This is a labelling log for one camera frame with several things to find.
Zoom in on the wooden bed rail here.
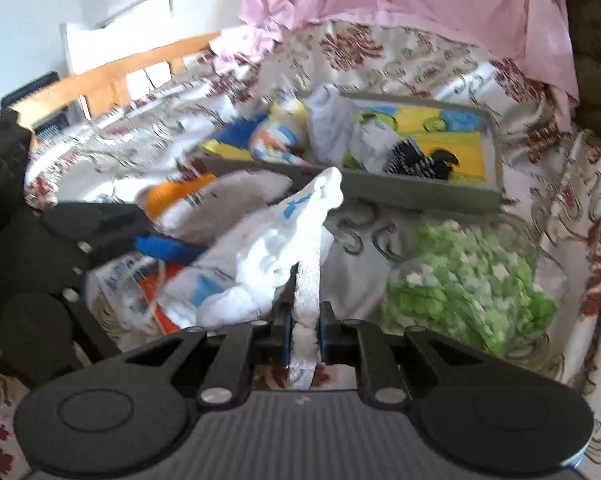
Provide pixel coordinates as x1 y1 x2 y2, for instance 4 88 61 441
13 32 221 126

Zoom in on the olive quilted jacket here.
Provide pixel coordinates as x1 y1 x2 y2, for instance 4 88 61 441
565 0 601 133

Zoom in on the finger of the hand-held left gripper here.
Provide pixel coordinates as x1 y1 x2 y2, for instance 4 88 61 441
63 285 124 361
43 201 207 266

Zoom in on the window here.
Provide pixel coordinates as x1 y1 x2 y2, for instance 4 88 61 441
60 0 176 111

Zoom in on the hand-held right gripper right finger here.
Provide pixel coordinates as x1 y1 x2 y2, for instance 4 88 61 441
317 301 501 406

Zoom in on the white lace band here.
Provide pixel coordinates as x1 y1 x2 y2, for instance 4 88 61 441
287 230 325 391

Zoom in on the white blue terry sock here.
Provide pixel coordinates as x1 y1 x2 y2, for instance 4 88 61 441
353 120 398 173

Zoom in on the bag of green foam pieces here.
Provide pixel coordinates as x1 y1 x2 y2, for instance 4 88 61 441
383 217 568 358

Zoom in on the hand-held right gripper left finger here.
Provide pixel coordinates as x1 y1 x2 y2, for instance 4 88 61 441
111 302 297 408

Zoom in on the grey tray cartoon print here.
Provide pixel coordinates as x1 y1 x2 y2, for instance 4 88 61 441
200 91 503 213

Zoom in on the white blue printed cloth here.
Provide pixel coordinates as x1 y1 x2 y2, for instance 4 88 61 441
305 87 362 168

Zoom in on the black white sock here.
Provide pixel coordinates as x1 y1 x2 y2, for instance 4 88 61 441
385 139 461 181

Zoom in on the floral satin bedspread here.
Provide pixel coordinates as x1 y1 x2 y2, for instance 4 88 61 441
0 17 601 480

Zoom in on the white garment blue print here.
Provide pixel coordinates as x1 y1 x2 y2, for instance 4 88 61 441
195 166 343 332

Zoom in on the yellow orange striped baby garment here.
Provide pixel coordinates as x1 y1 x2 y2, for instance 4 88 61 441
249 99 309 162

